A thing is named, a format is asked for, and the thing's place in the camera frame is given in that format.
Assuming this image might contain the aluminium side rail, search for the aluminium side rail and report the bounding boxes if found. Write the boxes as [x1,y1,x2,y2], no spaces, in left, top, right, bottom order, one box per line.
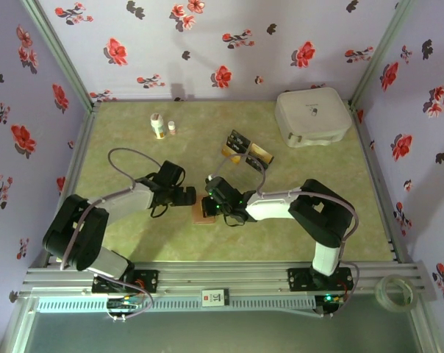
[348,101,410,264]
[30,102,101,269]

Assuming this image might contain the white slotted cable duct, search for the white slotted cable duct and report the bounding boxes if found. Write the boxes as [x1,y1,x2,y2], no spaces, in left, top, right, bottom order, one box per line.
[36,295,318,314]

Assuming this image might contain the gold card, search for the gold card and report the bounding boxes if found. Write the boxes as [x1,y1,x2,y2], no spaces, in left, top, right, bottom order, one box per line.
[221,145,243,165]
[248,142,274,160]

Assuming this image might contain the clear tape roll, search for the clear tape roll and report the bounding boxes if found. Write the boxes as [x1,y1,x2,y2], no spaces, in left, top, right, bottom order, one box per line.
[375,274,418,313]

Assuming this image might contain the black and gold packets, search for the black and gold packets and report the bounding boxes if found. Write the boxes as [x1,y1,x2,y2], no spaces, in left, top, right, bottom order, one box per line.
[217,128,275,177]

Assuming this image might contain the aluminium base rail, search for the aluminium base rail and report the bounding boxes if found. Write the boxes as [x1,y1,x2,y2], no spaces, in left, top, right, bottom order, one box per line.
[18,259,438,302]

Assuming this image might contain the large white pill bottle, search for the large white pill bottle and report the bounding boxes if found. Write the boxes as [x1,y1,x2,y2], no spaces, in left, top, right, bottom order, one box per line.
[149,113,168,140]

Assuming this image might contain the white zipped storage case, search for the white zipped storage case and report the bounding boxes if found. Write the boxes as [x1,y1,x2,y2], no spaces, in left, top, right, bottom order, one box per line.
[274,87,354,149]

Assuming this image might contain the red and white label tag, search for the red and white label tag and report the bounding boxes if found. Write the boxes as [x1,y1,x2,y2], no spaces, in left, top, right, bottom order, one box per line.
[201,289,230,307]

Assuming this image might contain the green circuit board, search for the green circuit board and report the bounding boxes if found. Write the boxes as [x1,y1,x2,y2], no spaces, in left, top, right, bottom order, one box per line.
[319,293,346,306]
[107,296,142,310]

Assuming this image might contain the aluminium frame post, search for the aluminium frame post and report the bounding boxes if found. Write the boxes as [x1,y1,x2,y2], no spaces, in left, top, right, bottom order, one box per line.
[348,0,418,111]
[19,0,101,115]
[407,304,442,353]
[0,297,39,353]

